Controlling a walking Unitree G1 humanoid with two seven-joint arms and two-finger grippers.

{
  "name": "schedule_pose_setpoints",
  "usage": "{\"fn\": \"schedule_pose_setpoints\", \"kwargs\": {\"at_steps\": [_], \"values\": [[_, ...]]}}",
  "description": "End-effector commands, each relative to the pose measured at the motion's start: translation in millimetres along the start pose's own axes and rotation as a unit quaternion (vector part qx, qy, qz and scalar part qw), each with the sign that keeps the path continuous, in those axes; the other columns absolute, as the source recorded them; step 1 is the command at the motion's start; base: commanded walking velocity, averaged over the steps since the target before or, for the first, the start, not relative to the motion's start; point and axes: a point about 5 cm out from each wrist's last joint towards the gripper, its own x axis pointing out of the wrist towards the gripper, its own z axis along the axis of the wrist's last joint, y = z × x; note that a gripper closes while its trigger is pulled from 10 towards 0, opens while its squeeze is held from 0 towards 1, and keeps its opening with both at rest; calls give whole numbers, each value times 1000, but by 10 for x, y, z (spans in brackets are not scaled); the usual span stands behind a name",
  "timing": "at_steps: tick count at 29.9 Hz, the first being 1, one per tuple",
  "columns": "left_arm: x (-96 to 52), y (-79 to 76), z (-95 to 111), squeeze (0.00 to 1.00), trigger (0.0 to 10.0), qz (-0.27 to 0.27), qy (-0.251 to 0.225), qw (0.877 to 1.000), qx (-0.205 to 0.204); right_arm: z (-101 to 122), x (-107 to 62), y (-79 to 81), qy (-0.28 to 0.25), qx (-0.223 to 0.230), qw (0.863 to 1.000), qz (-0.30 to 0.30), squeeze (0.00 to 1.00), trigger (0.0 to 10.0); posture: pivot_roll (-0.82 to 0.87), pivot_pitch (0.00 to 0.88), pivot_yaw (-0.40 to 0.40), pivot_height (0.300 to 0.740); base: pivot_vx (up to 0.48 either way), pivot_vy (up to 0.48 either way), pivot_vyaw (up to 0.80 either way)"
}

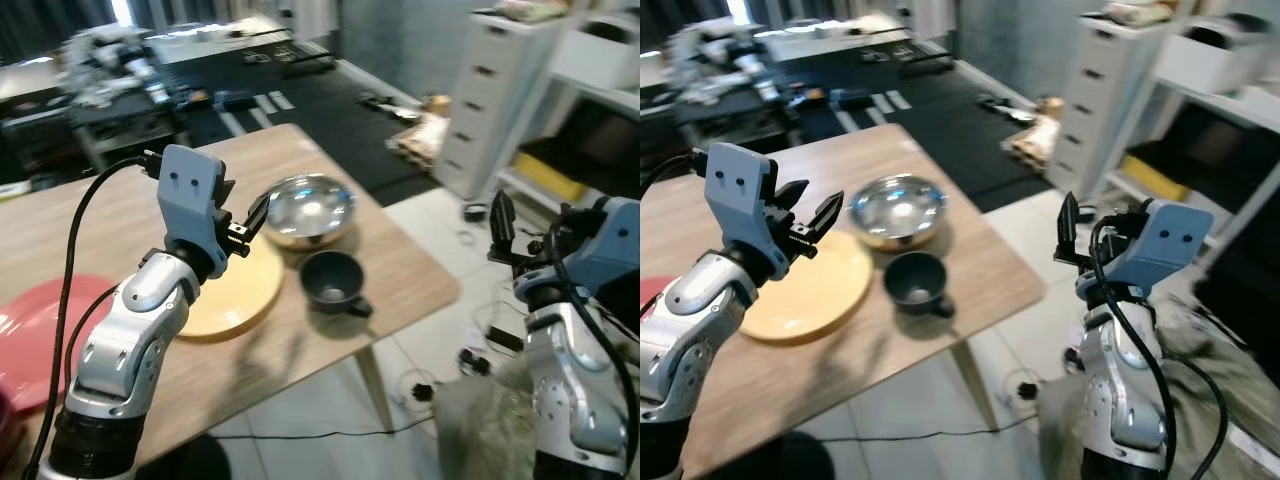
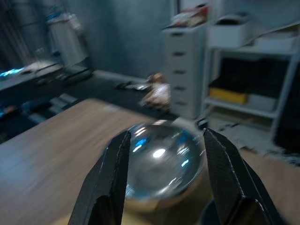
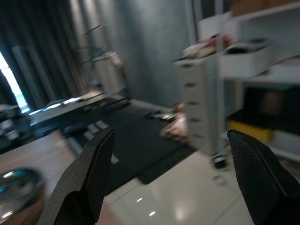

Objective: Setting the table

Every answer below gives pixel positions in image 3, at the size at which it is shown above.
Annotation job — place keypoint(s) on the white storage box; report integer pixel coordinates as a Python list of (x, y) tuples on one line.
[(243, 62)]

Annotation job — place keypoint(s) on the white shelving unit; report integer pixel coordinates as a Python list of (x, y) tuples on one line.
[(262, 70)]

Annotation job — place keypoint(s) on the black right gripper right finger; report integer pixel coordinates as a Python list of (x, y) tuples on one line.
[(260, 178)]

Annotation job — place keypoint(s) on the silver cylindrical appliance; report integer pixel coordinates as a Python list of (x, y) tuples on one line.
[(109, 72)]

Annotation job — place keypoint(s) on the yellow box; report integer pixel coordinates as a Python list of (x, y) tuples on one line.
[(250, 131)]

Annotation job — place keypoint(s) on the low dark bench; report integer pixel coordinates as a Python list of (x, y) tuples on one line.
[(70, 110)]

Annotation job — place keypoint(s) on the black microwave oven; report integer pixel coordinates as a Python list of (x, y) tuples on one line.
[(269, 103)]

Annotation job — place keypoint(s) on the black floor mat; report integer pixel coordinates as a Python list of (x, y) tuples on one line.
[(140, 140)]

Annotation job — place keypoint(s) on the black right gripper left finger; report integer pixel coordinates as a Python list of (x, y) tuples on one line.
[(86, 178)]

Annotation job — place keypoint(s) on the white drawer cart on wheels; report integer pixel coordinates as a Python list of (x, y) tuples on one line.
[(201, 105)]

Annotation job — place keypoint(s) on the steel bowl with wooden base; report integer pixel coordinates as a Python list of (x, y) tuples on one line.
[(18, 194)]

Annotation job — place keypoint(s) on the dark curtain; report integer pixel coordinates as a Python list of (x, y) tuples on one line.
[(39, 47)]

